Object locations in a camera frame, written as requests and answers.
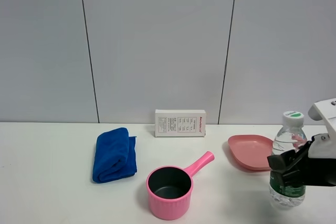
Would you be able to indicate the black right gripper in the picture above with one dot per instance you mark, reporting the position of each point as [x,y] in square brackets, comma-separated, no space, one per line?
[287,171]

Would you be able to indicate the clear water bottle green label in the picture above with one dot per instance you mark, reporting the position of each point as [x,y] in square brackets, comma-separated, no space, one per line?
[290,137]

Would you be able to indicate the pink square plate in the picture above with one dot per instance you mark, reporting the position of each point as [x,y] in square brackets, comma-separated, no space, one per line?
[251,151]

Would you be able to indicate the white cardboard box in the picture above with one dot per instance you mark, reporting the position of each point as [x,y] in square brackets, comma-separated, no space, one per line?
[180,123]

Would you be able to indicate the folded blue towel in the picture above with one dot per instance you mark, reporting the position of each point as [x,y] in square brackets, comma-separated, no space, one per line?
[115,156]

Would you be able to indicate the pink saucepan with handle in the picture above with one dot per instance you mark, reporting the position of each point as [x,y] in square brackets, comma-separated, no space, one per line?
[170,188]

